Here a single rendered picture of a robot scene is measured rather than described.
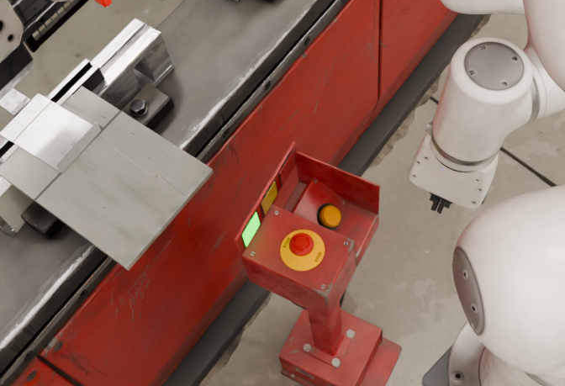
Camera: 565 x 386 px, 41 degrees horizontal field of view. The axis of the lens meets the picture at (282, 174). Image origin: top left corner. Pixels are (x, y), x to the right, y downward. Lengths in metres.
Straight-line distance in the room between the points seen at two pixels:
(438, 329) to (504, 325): 1.46
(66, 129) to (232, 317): 0.96
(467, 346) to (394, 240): 1.17
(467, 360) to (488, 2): 0.41
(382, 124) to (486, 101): 1.43
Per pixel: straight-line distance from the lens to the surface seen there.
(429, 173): 0.97
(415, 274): 2.04
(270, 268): 1.21
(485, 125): 0.82
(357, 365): 1.83
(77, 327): 1.30
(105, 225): 1.05
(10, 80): 1.09
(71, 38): 2.66
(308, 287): 1.19
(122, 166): 1.08
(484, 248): 0.53
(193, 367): 1.95
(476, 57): 0.80
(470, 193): 0.97
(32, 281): 1.20
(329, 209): 1.30
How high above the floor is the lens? 1.89
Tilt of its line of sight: 60 degrees down
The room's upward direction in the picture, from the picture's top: 12 degrees counter-clockwise
